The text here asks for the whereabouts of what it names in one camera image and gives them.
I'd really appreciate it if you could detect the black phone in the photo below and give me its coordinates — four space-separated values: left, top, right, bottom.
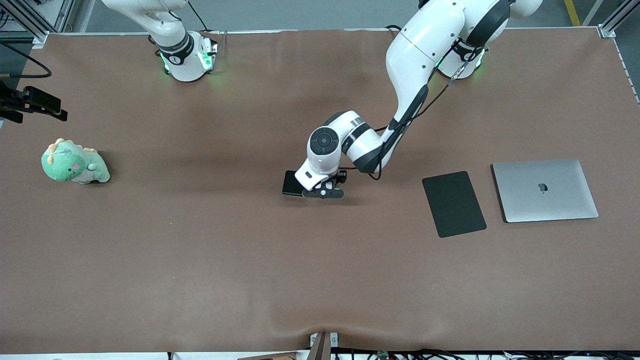
282 170 304 197

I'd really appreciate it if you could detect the black mouse pad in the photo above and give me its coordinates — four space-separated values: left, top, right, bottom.
422 171 488 239

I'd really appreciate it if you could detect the green dinosaur plush toy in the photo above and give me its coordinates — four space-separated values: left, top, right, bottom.
41 138 111 185

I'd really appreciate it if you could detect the brown table cover sheet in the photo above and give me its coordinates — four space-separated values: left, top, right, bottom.
0 27 640 354

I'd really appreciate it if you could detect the brown cardboard piece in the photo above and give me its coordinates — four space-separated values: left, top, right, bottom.
237 351 301 360

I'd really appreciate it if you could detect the silver laptop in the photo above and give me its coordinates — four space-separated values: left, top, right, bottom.
492 159 599 224

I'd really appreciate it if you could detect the aluminium frame strut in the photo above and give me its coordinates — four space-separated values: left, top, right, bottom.
597 0 640 39
0 0 76 49

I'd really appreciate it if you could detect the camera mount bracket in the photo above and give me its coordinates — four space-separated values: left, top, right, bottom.
307 330 340 360

